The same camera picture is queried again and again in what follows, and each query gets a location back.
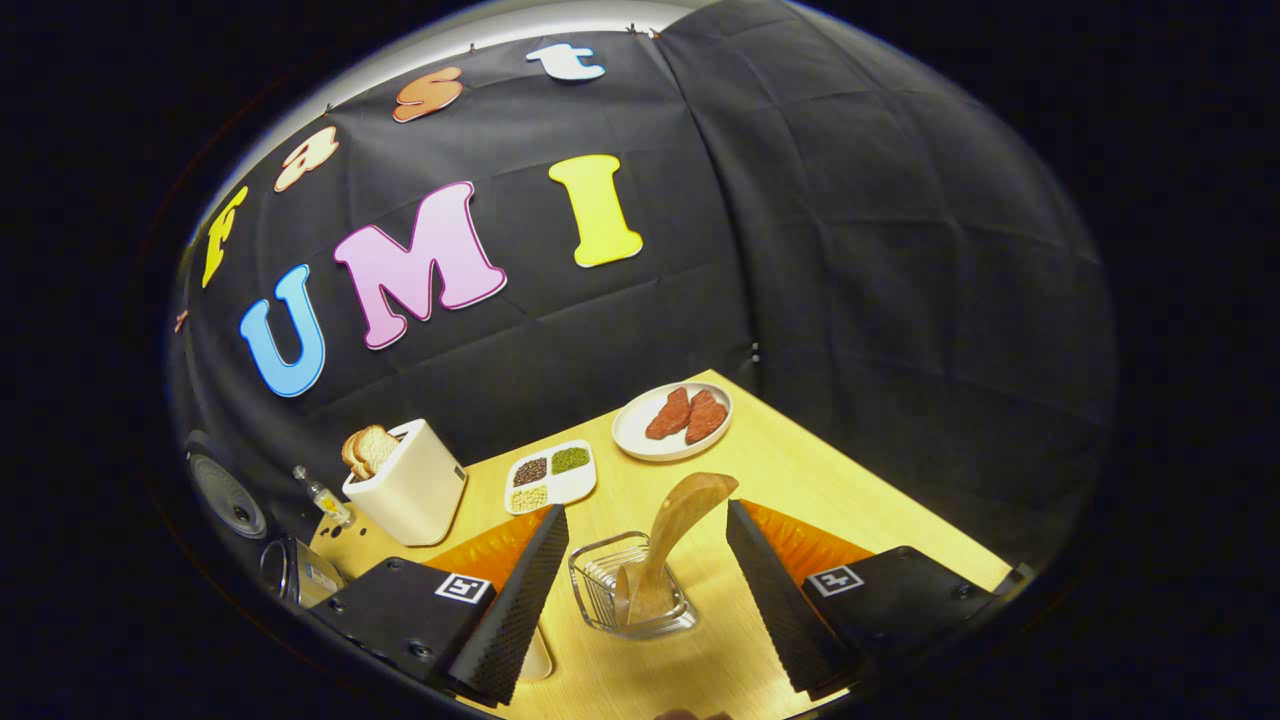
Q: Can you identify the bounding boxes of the dark grey rice cooker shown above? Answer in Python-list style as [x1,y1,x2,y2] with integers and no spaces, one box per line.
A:
[185,430,346,611]

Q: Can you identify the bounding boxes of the white rice container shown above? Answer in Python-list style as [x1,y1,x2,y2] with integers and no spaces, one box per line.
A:
[518,622,554,683]

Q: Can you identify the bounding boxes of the red meat slice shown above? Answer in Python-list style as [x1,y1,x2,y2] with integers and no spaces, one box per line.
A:
[685,389,729,445]
[645,387,693,441]

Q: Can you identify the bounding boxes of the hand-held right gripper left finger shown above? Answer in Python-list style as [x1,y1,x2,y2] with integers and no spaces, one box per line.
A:
[310,503,569,706]

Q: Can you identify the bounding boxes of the white divided bean dish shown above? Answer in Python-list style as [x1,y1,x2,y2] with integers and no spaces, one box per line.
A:
[504,439,598,516]

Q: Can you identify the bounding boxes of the wooden spoon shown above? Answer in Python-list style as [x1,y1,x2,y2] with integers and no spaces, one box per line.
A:
[615,472,739,626]

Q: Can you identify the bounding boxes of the wire chopstick holder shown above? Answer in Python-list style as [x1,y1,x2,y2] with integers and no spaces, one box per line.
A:
[568,531,698,641]

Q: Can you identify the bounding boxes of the white toaster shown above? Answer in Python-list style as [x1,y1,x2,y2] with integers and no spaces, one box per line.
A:
[342,418,468,547]

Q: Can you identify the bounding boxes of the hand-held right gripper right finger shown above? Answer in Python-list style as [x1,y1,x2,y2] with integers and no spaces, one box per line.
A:
[725,500,1001,699]

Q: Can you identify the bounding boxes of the small clear glass bottle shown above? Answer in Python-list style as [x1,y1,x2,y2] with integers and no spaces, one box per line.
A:
[292,465,353,528]

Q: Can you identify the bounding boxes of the white round plate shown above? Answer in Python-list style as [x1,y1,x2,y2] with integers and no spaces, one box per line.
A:
[612,381,734,462]

